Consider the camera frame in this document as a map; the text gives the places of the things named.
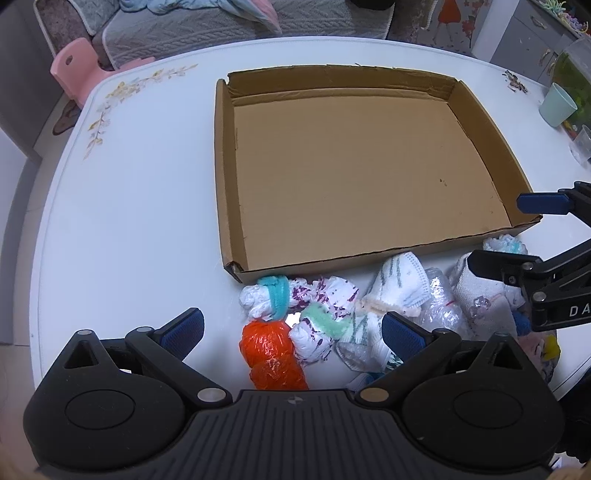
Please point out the grey cabinet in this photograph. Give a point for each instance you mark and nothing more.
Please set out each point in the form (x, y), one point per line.
(521, 41)

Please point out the clear plastic cup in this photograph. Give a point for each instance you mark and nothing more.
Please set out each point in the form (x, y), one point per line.
(582, 145)

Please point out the purple print bundle green tie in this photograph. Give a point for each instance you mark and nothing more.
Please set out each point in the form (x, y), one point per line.
(309, 341)

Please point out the brown slipper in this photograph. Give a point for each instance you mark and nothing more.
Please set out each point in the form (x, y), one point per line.
(64, 117)

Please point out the colourful plastic toys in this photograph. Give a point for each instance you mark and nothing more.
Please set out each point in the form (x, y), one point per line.
(568, 16)

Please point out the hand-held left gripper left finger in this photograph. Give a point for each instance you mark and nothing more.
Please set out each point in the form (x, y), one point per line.
(184, 328)

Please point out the clear container with plants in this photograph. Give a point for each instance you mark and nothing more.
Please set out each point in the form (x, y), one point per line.
(570, 69)

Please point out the light grey sock bundle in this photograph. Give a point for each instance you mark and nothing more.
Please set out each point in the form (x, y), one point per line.
(480, 290)

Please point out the purple print bundle teal tie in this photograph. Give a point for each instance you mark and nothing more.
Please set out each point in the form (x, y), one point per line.
(256, 297)

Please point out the brown cardboard box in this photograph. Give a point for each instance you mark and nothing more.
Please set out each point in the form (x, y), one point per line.
(346, 184)

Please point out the black cloth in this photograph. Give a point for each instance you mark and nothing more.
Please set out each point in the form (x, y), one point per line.
(374, 3)

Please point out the striped white cloth bundle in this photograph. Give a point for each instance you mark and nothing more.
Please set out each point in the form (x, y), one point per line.
(401, 277)

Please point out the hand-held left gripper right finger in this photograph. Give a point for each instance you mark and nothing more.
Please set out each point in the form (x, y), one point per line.
(401, 333)

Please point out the grey quilted sofa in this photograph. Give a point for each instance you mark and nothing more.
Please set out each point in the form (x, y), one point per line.
(184, 27)

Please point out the clear bubble wrap bundle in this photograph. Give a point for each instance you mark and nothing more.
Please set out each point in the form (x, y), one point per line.
(441, 300)

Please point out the pale green cup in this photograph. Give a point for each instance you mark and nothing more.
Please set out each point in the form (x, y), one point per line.
(556, 106)

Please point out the light blue pink garment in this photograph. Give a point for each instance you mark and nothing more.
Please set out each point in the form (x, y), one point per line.
(249, 11)

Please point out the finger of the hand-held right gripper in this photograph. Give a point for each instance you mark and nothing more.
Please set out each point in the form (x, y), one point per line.
(501, 268)
(542, 204)

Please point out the orange plastic bag bundle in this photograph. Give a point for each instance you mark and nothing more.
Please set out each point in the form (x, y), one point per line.
(270, 350)

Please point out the pink plastic stool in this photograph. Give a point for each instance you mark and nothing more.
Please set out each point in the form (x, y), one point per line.
(74, 60)

